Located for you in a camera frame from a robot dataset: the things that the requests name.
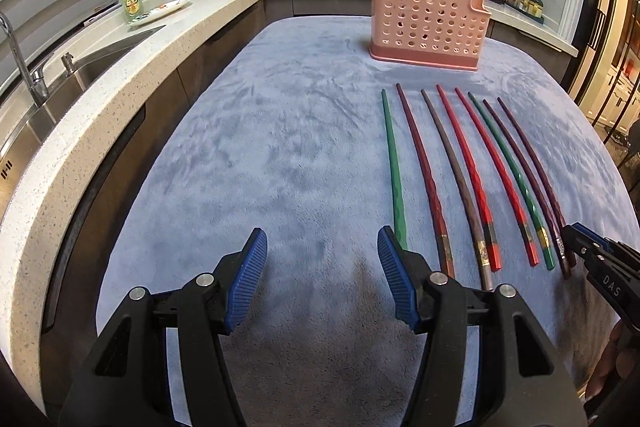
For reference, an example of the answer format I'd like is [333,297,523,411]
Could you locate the pink perforated utensil holder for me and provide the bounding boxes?
[369,0,493,72]

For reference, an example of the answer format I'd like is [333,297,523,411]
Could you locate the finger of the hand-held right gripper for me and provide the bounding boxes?
[570,222,617,254]
[559,226,602,269]

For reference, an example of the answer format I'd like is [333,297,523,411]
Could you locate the bright red chopstick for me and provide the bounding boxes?
[454,87,540,267]
[436,84,502,271]

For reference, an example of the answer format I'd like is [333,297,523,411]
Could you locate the brown chopstick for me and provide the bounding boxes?
[421,88,495,291]

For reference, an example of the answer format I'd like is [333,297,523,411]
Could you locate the glass sliding door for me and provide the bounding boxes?
[567,0,640,158]

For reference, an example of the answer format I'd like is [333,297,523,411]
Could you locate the blue-grey plush blanket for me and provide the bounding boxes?
[95,16,640,427]

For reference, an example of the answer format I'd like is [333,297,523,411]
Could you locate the dark purple chopstick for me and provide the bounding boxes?
[482,98,570,280]
[497,97,577,268]

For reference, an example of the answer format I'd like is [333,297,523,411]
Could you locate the dark red chopstick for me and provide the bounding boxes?
[395,83,456,279]

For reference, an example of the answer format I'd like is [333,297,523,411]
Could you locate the chrome faucet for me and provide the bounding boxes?
[0,14,51,108]

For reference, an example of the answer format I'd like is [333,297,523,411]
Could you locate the green chopstick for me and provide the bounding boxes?
[380,89,408,252]
[467,92,555,271]

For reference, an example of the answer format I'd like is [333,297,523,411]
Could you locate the row of spice jars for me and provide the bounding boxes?
[506,0,545,18]

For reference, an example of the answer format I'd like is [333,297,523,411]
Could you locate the person's right hand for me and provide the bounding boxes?
[585,321,630,402]

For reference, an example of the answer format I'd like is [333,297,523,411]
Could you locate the white speckled kitchen counter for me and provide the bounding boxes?
[0,0,581,338]

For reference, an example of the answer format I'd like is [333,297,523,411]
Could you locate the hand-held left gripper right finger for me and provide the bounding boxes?
[377,226,588,427]

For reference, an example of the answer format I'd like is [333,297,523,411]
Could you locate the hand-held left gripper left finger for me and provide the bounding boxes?
[59,228,268,427]

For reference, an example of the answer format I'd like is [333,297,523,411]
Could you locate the sink soap dispenser pump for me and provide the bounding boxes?
[61,52,86,88]

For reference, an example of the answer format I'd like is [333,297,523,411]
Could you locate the stainless steel sink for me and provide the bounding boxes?
[0,24,166,218]

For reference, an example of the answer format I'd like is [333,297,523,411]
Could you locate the white patterned plate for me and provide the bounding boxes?
[127,0,193,28]

